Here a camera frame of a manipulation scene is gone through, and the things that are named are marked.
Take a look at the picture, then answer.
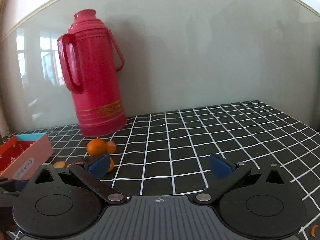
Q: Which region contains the dark chestnut upper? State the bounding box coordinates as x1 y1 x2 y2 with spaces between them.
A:
89 154 105 164

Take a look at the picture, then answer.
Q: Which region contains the colourful cardboard box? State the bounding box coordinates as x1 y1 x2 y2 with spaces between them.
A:
1 133 54 180

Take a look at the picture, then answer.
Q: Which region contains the small orange mandarin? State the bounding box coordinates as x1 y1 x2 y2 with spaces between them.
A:
107 158 114 173

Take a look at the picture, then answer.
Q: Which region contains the carrot chunk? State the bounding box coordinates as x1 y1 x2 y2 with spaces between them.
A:
105 141 117 154

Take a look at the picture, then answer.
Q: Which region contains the red thermos flask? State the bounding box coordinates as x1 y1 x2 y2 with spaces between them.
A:
57 9 127 138

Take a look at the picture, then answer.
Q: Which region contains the carrot piece with top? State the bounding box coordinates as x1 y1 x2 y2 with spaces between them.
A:
53 161 66 168

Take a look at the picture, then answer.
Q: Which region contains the orange peel scrap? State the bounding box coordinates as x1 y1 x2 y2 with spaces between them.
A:
310 224 318 237

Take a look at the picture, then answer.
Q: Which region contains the black white checked tablecloth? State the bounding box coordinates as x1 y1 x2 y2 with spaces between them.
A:
1 101 319 239

